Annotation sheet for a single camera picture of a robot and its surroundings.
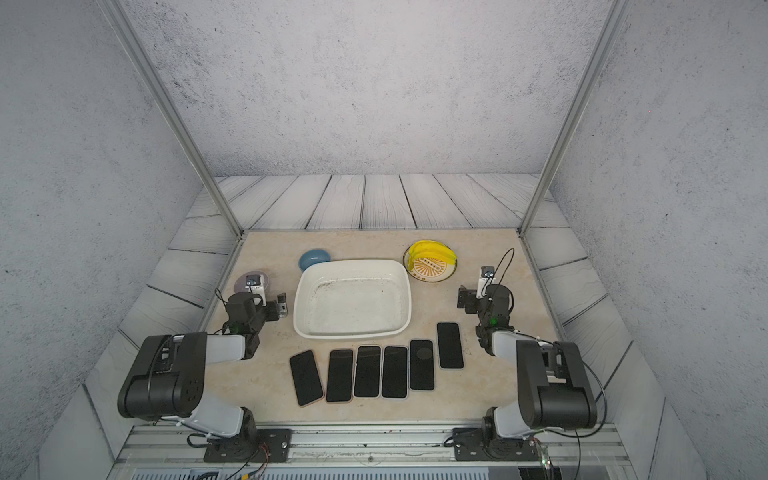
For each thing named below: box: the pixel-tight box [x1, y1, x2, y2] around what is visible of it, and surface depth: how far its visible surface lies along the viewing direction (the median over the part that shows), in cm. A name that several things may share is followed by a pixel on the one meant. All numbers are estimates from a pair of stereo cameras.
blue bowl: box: [298, 249, 332, 272], surface depth 111 cm
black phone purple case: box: [381, 345, 409, 401], surface depth 84 cm
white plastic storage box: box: [293, 259, 412, 339], surface depth 102 cm
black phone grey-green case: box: [408, 339, 436, 392], surface depth 87 cm
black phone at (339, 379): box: [326, 349, 353, 402], surface depth 86 cm
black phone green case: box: [437, 322, 464, 368], surface depth 91 cm
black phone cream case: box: [352, 344, 383, 399], surface depth 86 cm
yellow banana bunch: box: [408, 240, 457, 271], surface depth 110 cm
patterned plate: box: [403, 245, 458, 283], surface depth 110 cm
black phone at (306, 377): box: [289, 350, 323, 405], surface depth 85 cm
